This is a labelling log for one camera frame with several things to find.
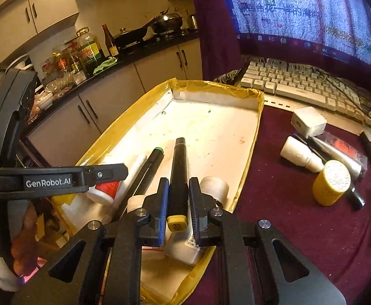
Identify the green rag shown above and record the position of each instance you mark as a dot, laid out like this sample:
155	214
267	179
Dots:
105	65

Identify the silver ointment tube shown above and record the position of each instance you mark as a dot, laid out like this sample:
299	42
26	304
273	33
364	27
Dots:
327	152

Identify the white bottle red label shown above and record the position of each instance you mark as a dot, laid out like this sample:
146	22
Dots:
111	194

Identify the black marker green cap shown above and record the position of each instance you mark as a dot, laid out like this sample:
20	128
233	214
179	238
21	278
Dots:
142	179

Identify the yellow cap jar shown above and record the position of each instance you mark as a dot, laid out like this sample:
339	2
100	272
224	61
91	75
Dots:
332	182

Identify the person's left hand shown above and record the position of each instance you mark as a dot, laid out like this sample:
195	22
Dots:
24	247

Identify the maroon table cloth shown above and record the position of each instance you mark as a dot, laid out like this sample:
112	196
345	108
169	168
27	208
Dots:
336	239

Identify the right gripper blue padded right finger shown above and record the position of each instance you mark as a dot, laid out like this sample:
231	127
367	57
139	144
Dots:
204	230

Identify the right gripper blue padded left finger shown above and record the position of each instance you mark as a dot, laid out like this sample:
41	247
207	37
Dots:
153	232

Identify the small white bottle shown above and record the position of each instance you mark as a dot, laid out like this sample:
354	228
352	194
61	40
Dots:
301	155

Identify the steel pot with lid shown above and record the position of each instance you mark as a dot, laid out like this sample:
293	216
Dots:
167	22

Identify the white bottle with green label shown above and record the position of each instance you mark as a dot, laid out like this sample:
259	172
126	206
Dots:
183	247

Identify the black marker yellow cap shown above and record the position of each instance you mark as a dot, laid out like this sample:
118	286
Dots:
177	218

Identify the upper kitchen cabinets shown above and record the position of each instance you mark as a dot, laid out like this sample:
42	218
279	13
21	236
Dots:
26	23

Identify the white bottle with QR code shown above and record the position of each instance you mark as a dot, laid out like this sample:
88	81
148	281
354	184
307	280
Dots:
215	187

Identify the clear red blister pack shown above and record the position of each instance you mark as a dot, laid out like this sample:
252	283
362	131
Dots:
345	148

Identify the black wok pan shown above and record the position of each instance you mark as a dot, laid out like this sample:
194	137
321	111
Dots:
126	37

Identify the white charger block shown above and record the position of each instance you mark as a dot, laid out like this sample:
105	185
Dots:
308	122

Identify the cloth covered monitor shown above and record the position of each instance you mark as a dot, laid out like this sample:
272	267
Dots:
334	35

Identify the white test strip stick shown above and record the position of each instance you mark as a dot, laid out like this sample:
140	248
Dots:
135	202

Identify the large oil jar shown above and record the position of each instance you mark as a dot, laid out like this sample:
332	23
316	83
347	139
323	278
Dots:
90	50

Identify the dark sauce bottle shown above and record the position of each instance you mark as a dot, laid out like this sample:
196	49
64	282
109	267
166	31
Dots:
110	42

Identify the white keyboard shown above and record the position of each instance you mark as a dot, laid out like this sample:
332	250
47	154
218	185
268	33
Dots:
309	86

